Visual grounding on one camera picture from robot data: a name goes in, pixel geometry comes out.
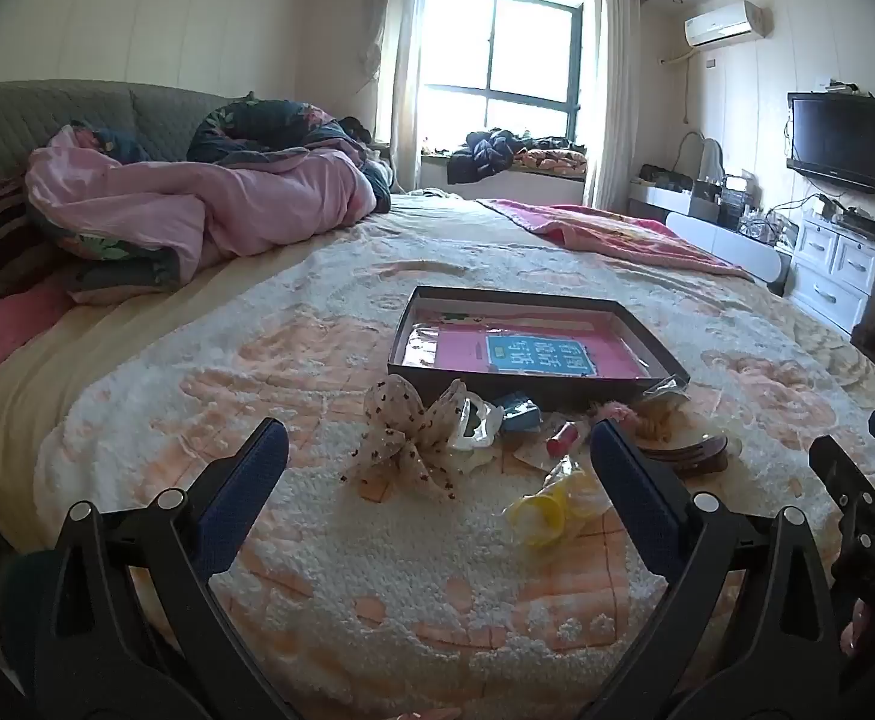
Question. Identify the floral cushion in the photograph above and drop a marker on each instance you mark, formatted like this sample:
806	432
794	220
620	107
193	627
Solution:
554	159

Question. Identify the black set-top box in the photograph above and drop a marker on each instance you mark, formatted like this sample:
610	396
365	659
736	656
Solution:
865	223

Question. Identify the yellow hair clips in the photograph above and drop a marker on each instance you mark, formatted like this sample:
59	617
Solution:
539	514

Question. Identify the grey quilted headboard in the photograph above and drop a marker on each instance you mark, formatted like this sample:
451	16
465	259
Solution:
47	109

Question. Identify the white desk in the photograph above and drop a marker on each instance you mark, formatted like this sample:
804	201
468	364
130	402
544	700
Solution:
722	247

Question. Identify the white drawer cabinet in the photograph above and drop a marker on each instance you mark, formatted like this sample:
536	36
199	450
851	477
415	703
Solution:
827	270

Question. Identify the small blue packet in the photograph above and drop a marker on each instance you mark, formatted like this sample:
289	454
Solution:
520	414

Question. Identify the white plastic bag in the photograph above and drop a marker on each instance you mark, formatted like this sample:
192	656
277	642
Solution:
476	427

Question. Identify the beige dotted hair bow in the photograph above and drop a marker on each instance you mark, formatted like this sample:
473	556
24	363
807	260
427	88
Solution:
392	442

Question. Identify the white round mirror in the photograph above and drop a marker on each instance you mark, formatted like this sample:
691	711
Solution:
710	157

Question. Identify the red patterned blanket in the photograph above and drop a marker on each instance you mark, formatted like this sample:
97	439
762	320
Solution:
617	236

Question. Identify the person's right hand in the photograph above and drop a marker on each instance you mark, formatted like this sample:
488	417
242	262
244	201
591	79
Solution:
869	630

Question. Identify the white air conditioner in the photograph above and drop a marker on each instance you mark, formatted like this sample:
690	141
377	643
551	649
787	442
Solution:
722	24

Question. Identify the small red hair accessory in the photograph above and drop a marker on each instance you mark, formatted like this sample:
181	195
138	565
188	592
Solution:
561	439

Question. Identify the window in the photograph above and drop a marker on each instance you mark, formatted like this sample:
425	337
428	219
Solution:
497	52

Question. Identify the dark jacket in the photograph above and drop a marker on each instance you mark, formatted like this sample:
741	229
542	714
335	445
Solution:
482	154

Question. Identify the white curtain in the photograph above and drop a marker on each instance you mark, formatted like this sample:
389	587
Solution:
400	75
614	90

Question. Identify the black bag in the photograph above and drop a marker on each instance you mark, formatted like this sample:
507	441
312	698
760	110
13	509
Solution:
666	177

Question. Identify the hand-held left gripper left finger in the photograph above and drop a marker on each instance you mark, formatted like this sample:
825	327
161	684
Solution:
246	510

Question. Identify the black flat television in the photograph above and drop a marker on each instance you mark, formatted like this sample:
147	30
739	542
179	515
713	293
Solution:
839	139

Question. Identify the brown hair clip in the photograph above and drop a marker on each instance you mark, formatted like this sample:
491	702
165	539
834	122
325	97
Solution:
692	457

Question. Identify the pink floral quilt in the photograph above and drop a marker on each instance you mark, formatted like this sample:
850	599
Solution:
257	195

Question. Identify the clear plastic bag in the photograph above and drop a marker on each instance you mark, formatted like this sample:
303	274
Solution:
424	345

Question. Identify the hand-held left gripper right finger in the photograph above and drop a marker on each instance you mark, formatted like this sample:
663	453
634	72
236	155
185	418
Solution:
632	502

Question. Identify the pink pillow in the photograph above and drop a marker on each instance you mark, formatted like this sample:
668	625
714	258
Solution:
2	330

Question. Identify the dark shallow cardboard box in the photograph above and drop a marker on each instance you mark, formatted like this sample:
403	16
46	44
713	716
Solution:
482	388

